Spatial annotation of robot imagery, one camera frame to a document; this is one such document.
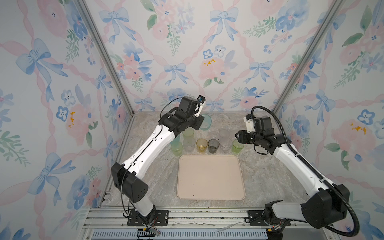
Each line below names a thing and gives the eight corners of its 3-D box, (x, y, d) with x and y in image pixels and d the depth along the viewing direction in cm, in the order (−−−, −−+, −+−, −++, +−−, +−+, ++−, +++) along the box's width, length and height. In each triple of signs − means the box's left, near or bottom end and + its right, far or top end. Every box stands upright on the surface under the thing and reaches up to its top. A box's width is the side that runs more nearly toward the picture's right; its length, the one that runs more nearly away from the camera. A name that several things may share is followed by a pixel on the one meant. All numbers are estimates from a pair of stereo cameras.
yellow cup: (196, 152, 99) (196, 146, 93) (196, 144, 103) (196, 138, 98) (207, 152, 99) (207, 147, 93) (206, 144, 103) (207, 138, 98)
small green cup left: (171, 156, 98) (170, 150, 92) (172, 147, 102) (171, 142, 97) (182, 156, 98) (181, 150, 92) (182, 147, 102) (182, 142, 97)
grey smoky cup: (208, 153, 99) (208, 148, 94) (207, 144, 104) (208, 138, 98) (218, 153, 99) (220, 148, 94) (217, 144, 104) (219, 138, 98)
